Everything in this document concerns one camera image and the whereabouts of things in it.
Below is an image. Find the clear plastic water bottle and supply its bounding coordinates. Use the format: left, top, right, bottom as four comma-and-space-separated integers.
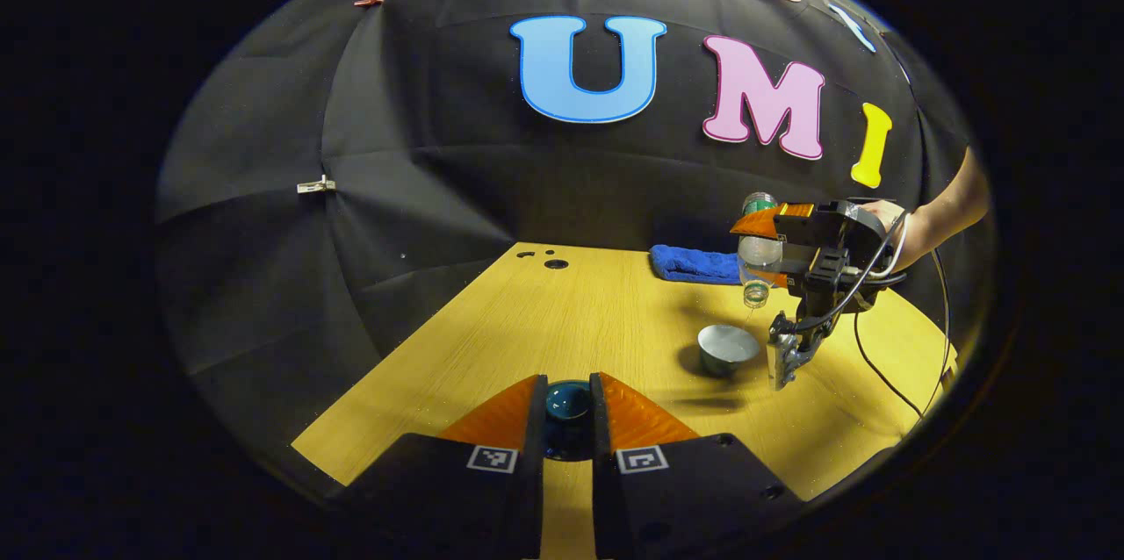
736, 191, 785, 310

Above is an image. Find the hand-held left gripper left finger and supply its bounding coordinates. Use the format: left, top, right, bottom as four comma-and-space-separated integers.
328, 373, 551, 560

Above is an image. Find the teal teacup lid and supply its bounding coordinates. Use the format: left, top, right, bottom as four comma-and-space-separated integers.
544, 379, 594, 463

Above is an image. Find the black backdrop cloth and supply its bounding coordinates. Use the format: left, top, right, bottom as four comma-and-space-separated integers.
156, 0, 998, 491

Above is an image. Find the blue folded towel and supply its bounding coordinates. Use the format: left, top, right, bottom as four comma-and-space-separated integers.
649, 244, 744, 286

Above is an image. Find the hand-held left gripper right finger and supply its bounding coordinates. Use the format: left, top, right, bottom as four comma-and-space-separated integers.
587, 370, 806, 560

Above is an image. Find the black cable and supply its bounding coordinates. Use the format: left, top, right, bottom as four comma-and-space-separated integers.
852, 248, 958, 419

